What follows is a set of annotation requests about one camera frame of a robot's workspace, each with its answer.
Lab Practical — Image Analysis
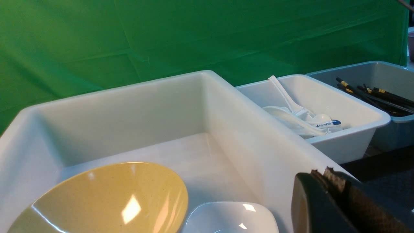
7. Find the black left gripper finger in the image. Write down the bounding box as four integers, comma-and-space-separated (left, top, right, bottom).
291, 167, 414, 233

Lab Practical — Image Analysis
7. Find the pile of black chopsticks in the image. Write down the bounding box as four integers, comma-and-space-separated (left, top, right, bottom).
335, 77, 414, 117

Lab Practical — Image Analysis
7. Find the upright white spoon in bin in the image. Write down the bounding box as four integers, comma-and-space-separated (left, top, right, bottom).
268, 75, 309, 120

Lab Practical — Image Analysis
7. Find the small white spoon bin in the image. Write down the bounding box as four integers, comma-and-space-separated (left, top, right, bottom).
235, 74, 391, 165

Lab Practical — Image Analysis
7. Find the yellow noodle bowl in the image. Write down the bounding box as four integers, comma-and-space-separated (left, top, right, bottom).
8, 162, 189, 233

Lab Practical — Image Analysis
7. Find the teal chopstick bin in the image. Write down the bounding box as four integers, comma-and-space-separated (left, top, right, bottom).
308, 61, 414, 151

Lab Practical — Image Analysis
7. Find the blue-handled white spoon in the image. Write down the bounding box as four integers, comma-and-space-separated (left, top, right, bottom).
313, 120, 341, 128

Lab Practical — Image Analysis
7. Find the pile of white spoons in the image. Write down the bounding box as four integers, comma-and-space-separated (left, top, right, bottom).
263, 106, 343, 139

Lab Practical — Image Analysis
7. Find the green backdrop cloth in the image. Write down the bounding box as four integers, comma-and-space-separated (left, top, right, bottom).
0, 0, 409, 134

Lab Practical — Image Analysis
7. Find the white square sauce dish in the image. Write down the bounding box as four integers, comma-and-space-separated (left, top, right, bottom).
181, 202, 279, 233

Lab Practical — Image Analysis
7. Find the large white plastic bin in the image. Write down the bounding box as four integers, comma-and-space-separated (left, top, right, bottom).
0, 71, 345, 233

